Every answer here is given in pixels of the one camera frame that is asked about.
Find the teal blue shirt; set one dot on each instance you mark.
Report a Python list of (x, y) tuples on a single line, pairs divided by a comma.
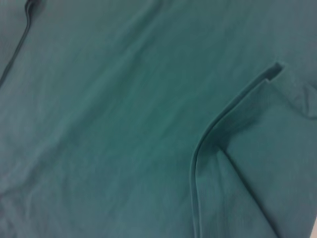
[(123, 124)]

